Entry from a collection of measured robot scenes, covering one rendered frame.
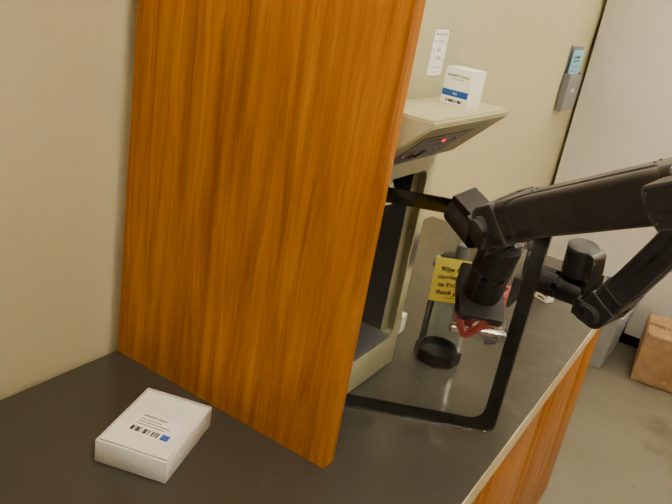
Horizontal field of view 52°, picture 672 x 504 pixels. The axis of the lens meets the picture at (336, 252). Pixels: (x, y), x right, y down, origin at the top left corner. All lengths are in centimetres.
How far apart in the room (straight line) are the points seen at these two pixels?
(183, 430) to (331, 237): 39
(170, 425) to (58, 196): 42
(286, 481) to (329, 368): 19
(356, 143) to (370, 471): 54
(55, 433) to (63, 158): 44
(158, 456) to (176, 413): 11
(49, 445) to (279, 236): 48
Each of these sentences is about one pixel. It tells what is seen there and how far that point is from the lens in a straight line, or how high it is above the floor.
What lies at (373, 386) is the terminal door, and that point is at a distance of 121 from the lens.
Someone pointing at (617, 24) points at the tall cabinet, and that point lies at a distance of 409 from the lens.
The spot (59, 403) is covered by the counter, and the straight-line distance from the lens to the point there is 128.
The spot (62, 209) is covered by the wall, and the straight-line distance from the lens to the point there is 125.
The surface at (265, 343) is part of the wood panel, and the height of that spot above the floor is 111.
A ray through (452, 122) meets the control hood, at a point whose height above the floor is 150.
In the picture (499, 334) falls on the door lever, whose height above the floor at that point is 121.
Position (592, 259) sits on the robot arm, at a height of 128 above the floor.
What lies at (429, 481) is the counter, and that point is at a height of 94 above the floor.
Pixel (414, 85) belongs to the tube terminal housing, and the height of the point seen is 153.
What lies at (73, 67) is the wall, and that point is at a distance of 120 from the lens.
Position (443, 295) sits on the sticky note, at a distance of 113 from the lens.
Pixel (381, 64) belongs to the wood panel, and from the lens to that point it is 94.
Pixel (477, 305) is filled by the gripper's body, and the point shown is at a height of 127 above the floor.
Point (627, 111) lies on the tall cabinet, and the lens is 408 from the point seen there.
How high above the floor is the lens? 167
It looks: 21 degrees down
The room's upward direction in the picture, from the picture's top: 10 degrees clockwise
